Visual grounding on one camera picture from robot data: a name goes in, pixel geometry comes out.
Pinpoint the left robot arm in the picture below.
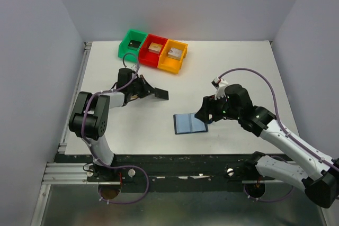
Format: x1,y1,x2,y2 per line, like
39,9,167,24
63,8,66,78
68,68,169,181

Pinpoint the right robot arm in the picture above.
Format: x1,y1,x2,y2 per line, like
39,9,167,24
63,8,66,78
194,84,338,209

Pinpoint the yellow bin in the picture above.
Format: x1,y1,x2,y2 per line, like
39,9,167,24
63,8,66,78
157,39,188,74

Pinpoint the red bin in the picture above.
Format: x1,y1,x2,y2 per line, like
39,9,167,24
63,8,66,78
138,34,168,68

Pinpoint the grey block in yellow bin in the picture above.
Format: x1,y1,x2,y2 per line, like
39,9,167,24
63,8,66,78
168,47,183,60

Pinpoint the dark block in green bin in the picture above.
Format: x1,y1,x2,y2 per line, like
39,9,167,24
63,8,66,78
128,40,141,50

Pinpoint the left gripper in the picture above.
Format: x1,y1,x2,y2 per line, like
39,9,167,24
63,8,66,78
128,74,157,98

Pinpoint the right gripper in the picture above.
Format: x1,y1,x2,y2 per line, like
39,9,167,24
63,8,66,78
194,91,241,123

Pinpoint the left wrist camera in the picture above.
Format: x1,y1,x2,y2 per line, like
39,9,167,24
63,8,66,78
127,64,139,71

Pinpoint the tan block in red bin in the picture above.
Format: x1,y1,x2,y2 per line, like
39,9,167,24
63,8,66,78
148,42,163,53

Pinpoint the aluminium rail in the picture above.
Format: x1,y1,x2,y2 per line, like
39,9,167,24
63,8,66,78
42,162,91,184

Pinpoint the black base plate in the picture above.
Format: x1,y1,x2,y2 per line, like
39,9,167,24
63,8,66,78
87,153,276,194

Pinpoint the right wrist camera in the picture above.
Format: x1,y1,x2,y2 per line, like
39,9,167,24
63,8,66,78
212,77,229,100

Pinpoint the black VIP card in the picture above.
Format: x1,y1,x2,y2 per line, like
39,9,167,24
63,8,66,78
154,88,169,100

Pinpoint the green bin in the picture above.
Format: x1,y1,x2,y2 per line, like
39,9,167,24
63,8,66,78
118,29,148,62

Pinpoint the blue card holder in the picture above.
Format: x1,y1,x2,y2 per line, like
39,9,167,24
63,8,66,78
173,113,208,134

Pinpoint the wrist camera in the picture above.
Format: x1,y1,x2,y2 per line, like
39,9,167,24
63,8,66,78
212,77,229,100
127,64,139,71

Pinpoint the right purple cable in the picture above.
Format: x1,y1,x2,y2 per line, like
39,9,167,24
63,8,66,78
216,67,339,202

